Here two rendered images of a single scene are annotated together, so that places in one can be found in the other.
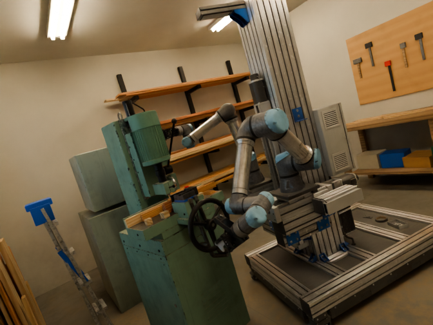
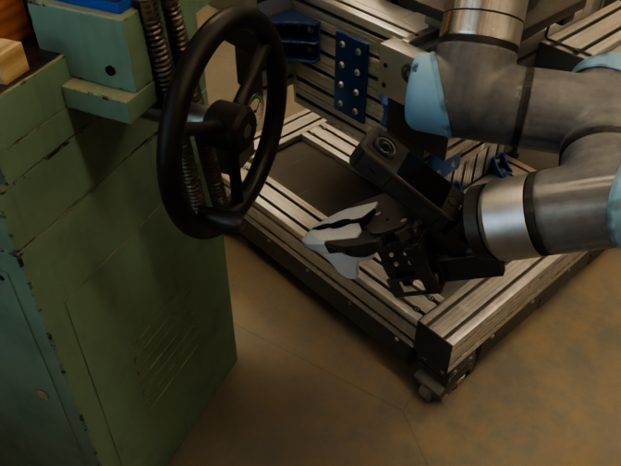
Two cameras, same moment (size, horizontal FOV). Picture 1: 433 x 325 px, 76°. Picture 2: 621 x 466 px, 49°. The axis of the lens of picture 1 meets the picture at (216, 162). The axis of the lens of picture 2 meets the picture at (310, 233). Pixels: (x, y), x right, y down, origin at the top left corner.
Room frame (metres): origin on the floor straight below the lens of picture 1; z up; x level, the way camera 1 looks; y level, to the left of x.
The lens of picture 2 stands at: (0.76, 0.33, 1.27)
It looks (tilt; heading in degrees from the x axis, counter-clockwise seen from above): 41 degrees down; 336
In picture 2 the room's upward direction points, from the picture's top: straight up
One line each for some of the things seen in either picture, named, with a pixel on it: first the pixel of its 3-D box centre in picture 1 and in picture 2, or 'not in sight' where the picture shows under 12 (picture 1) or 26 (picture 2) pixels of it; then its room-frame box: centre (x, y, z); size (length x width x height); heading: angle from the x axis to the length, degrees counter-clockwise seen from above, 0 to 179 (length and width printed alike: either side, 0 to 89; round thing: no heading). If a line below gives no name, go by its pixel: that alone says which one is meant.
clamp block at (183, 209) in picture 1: (189, 206); (117, 23); (1.57, 0.22, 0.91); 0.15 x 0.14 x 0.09; 131
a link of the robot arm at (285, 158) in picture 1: (287, 162); not in sight; (1.64, -0.41, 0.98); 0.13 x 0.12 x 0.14; 49
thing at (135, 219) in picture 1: (169, 204); not in sight; (1.73, 0.36, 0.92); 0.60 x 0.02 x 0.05; 131
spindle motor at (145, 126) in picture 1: (149, 138); not in sight; (1.72, 0.35, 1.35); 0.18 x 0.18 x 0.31
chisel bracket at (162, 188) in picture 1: (163, 188); not in sight; (1.73, 0.36, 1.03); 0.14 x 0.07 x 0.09; 41
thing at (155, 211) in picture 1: (182, 199); not in sight; (1.78, 0.28, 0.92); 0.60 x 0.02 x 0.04; 131
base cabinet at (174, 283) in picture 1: (185, 282); (35, 277); (1.81, 0.43, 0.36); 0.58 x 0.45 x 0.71; 41
